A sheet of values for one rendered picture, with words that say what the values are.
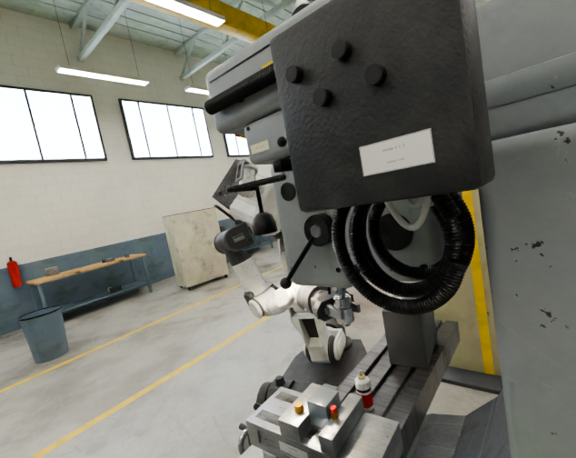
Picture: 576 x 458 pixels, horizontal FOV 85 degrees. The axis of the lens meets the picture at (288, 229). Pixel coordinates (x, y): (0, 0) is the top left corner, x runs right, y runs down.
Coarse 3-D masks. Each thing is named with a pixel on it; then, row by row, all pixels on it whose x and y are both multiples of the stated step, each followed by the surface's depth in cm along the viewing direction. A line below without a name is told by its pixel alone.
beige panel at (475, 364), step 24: (480, 216) 209; (480, 240) 212; (480, 264) 214; (480, 288) 217; (456, 312) 231; (480, 312) 220; (480, 336) 223; (456, 360) 238; (480, 360) 227; (456, 384) 224; (480, 384) 216
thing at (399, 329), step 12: (384, 312) 103; (432, 312) 114; (384, 324) 103; (396, 324) 101; (408, 324) 99; (420, 324) 97; (432, 324) 112; (396, 336) 102; (408, 336) 100; (420, 336) 98; (432, 336) 109; (396, 348) 103; (408, 348) 101; (420, 348) 99; (432, 348) 107; (396, 360) 104; (408, 360) 101; (420, 360) 99
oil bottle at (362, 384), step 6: (360, 372) 86; (360, 378) 85; (366, 378) 86; (360, 384) 85; (366, 384) 84; (360, 390) 85; (366, 390) 84; (366, 396) 85; (366, 402) 85; (372, 402) 86; (366, 408) 85; (372, 408) 86
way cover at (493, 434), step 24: (480, 408) 81; (504, 408) 66; (432, 432) 83; (456, 432) 80; (480, 432) 72; (504, 432) 58; (432, 456) 75; (456, 456) 72; (480, 456) 64; (504, 456) 52
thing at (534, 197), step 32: (512, 160) 36; (544, 160) 34; (480, 192) 39; (512, 192) 36; (544, 192) 35; (512, 224) 37; (544, 224) 35; (512, 256) 38; (544, 256) 36; (512, 288) 38; (544, 288) 36; (512, 320) 39; (544, 320) 37; (512, 352) 40; (544, 352) 37; (512, 384) 40; (544, 384) 38; (512, 416) 41; (544, 416) 39; (512, 448) 42; (544, 448) 39
